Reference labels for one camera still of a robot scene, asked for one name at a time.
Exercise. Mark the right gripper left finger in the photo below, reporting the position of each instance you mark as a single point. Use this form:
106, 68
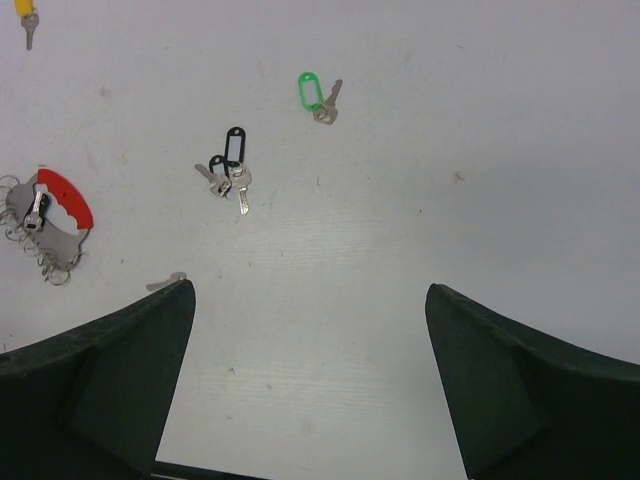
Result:
93, 401

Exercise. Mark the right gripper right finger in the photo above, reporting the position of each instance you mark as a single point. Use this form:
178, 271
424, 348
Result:
527, 405

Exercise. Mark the blue tagged key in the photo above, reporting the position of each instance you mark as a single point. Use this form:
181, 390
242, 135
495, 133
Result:
174, 277

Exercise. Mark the red handled keyring holder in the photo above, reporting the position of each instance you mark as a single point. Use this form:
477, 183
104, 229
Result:
57, 248

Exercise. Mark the black tagged key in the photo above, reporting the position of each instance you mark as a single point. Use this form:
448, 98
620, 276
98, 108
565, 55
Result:
35, 217

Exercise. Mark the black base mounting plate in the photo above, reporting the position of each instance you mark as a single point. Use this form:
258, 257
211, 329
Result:
165, 470

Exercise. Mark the black carabiner key bunch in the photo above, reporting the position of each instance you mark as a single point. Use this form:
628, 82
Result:
227, 172

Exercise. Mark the green tagged key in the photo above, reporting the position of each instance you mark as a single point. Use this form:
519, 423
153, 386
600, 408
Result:
322, 108

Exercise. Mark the yellow tagged key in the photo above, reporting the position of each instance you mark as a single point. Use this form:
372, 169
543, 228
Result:
29, 19

